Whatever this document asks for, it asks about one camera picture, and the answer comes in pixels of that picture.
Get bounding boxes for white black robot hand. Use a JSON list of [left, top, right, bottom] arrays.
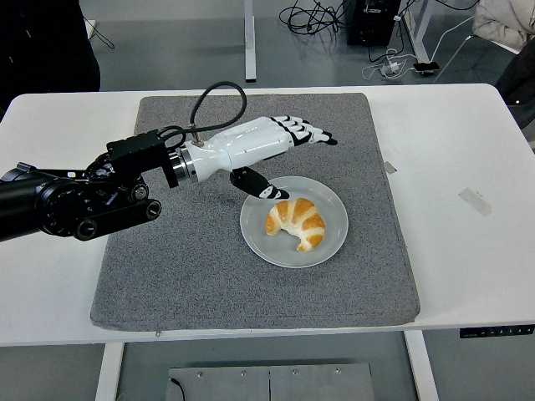
[[186, 114, 339, 201]]

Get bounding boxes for golden croissant bread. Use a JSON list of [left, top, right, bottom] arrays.
[[264, 197, 327, 253]]

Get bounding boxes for round grey plate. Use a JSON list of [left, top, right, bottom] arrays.
[[240, 175, 349, 268]]

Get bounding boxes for grey metal plate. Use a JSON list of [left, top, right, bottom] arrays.
[[166, 363, 375, 401]]

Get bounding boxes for white background table leg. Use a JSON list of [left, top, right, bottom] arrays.
[[243, 0, 257, 83]]

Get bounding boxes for grey fabric mat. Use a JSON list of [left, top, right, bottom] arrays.
[[90, 92, 421, 332]]

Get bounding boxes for black computer tower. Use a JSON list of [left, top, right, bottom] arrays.
[[347, 0, 401, 47]]

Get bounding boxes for black smartphone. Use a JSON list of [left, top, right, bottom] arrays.
[[413, 61, 441, 78]]

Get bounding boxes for white angled table leg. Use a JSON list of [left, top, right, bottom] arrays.
[[401, 0, 436, 63]]

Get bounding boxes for silver chair leg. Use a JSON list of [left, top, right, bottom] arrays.
[[431, 34, 478, 84]]

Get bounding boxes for person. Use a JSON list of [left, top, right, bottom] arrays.
[[0, 0, 102, 110]]

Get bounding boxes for large grey tape piece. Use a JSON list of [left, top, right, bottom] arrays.
[[458, 187, 493, 217]]

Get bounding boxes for black garment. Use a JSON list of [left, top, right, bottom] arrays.
[[495, 52, 535, 131]]

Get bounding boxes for beige padded jacket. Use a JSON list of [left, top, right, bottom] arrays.
[[472, 0, 535, 52]]

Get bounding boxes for black table control panel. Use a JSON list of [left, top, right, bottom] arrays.
[[460, 325, 535, 340]]

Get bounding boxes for tangled black cables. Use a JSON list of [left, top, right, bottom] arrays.
[[278, 0, 353, 35]]

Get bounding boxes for white charger cable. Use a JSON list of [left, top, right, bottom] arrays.
[[361, 48, 419, 81]]

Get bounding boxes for thin black floor cable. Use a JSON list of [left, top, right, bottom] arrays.
[[92, 25, 115, 49]]

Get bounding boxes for short black cable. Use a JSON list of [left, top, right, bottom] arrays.
[[167, 377, 187, 401]]

